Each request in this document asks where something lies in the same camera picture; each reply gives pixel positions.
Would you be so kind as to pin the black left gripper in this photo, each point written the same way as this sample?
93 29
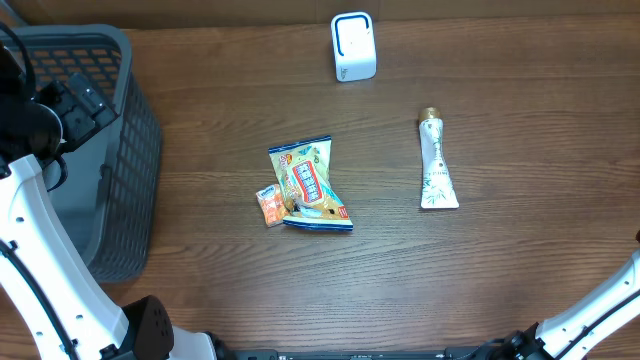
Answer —
85 123

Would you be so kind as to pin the small orange snack packet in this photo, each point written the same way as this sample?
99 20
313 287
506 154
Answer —
271 202

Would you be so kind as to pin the yellow red snack bag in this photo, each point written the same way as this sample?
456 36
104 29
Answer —
302 172

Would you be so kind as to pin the white pouch with gold cap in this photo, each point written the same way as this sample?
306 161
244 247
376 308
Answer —
437 187

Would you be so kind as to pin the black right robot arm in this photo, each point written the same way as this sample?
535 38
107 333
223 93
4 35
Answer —
573 333

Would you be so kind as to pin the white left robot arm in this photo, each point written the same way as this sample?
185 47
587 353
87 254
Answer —
65 309

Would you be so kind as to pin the white barcode scanner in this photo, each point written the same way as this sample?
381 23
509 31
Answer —
354 47

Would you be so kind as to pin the grey plastic shopping basket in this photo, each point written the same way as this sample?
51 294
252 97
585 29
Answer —
104 192

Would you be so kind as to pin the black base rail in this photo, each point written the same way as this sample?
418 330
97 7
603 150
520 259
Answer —
451 353

